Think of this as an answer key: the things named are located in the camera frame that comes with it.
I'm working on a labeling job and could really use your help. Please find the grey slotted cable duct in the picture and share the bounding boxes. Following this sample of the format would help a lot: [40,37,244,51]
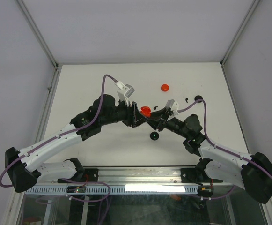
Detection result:
[26,184,198,195]

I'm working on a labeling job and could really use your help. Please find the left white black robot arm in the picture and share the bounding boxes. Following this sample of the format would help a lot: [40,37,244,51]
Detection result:
[3,94,152,193]

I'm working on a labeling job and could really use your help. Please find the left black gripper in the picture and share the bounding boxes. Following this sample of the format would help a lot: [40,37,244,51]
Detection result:
[100,97,148,128]

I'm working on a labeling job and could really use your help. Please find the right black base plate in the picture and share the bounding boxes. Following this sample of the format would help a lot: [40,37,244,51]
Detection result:
[180,168,212,185]

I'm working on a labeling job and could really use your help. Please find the black earbud charging case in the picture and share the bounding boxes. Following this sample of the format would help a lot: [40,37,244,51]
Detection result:
[150,131,160,141]

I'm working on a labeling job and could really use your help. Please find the aluminium frame post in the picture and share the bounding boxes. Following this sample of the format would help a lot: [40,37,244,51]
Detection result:
[221,0,261,66]
[15,0,58,68]

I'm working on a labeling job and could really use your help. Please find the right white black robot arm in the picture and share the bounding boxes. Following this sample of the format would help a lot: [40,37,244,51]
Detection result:
[146,108,272,204]

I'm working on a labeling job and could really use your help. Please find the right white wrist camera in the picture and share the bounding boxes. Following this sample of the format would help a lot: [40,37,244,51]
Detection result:
[165,99,179,116]

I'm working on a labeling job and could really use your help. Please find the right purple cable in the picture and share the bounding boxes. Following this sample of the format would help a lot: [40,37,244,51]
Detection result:
[176,99,272,196]

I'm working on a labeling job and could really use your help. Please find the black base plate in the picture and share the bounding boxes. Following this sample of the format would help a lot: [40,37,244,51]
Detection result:
[180,168,212,185]
[67,168,99,183]

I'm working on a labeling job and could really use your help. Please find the aluminium mounting rail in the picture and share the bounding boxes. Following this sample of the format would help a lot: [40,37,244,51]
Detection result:
[32,165,223,186]

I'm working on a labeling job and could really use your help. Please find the red charging case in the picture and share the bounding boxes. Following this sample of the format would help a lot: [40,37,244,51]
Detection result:
[140,106,151,118]
[161,84,169,92]

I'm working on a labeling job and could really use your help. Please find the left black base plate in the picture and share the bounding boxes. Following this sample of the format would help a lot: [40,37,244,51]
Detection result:
[67,168,99,183]

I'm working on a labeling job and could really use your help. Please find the small green circuit board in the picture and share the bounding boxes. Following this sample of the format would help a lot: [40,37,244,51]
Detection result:
[67,186,86,193]

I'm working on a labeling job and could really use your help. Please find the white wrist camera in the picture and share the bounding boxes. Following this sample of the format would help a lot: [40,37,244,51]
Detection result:
[115,81,135,106]
[165,99,179,116]

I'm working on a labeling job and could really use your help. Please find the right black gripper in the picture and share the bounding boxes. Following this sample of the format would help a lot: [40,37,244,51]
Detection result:
[144,107,190,139]

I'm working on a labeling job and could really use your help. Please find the purple cable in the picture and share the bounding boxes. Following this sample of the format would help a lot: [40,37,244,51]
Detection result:
[176,99,272,196]
[0,74,118,188]

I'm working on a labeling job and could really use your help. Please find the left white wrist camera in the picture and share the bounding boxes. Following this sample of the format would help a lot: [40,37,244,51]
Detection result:
[115,81,135,106]

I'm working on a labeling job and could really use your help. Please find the right aluminium frame post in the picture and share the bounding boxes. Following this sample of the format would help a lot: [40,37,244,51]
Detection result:
[221,0,261,66]

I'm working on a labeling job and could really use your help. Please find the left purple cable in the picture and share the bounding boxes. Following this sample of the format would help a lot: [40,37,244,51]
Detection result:
[0,74,118,188]

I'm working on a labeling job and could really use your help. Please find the left aluminium frame post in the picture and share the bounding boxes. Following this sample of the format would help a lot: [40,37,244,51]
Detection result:
[15,0,58,68]

